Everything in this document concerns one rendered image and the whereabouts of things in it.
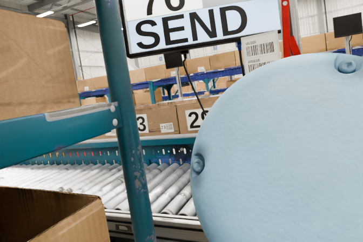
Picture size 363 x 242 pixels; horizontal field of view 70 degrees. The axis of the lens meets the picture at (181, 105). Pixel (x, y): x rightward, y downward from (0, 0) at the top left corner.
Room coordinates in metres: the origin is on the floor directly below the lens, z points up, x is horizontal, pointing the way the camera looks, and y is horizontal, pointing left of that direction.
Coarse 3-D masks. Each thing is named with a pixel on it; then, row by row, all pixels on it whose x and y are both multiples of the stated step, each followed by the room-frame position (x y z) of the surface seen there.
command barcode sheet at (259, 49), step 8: (272, 32) 0.62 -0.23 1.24; (248, 40) 0.64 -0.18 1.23; (256, 40) 0.63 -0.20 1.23; (264, 40) 0.62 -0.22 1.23; (272, 40) 0.62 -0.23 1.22; (248, 48) 0.64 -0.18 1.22; (256, 48) 0.63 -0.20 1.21; (264, 48) 0.62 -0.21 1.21; (272, 48) 0.62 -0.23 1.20; (248, 56) 0.64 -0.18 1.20; (256, 56) 0.63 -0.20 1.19; (264, 56) 0.63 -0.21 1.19; (272, 56) 0.62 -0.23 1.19; (248, 64) 0.64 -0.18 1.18; (256, 64) 0.63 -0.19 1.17; (264, 64) 0.63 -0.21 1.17; (248, 72) 0.64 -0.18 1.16
